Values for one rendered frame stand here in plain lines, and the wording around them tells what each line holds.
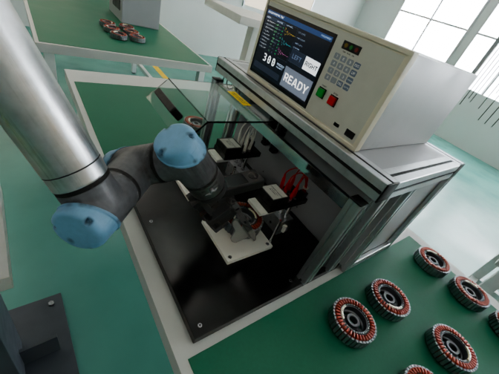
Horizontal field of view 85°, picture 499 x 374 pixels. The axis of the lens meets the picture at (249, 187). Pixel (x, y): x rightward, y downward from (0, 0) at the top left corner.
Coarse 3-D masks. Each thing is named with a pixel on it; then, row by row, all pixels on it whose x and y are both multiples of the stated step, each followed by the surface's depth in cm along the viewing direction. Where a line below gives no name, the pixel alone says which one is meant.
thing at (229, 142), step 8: (216, 144) 87; (224, 144) 84; (232, 144) 86; (216, 152) 87; (224, 152) 84; (232, 152) 85; (240, 152) 87; (248, 152) 90; (256, 152) 91; (216, 160) 84; (224, 160) 85; (240, 160) 94
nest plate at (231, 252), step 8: (208, 232) 74; (224, 232) 74; (216, 240) 71; (224, 240) 72; (240, 240) 74; (248, 240) 75; (256, 240) 76; (264, 240) 77; (224, 248) 70; (232, 248) 71; (240, 248) 72; (248, 248) 73; (256, 248) 74; (264, 248) 74; (224, 256) 68; (232, 256) 69; (240, 256) 70; (248, 256) 72
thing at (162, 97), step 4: (156, 92) 67; (160, 92) 66; (160, 96) 65; (164, 96) 64; (160, 100) 65; (164, 100) 64; (168, 100) 63; (164, 104) 63; (168, 104) 63; (172, 104) 62; (168, 108) 62; (172, 108) 61; (176, 108) 62; (172, 112) 61; (176, 112) 62; (176, 116) 63; (180, 116) 63
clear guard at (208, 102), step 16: (176, 80) 74; (176, 96) 69; (192, 96) 69; (208, 96) 72; (224, 96) 75; (160, 112) 68; (192, 112) 64; (208, 112) 64; (224, 112) 67; (240, 112) 70; (256, 112) 73
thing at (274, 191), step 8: (272, 184) 75; (256, 192) 74; (264, 192) 71; (272, 192) 72; (280, 192) 73; (288, 192) 78; (248, 200) 73; (256, 200) 74; (264, 200) 71; (272, 200) 69; (280, 200) 71; (288, 200) 74; (296, 200) 76; (304, 200) 78; (256, 208) 71; (264, 208) 72; (272, 208) 70; (280, 208) 73; (288, 208) 78
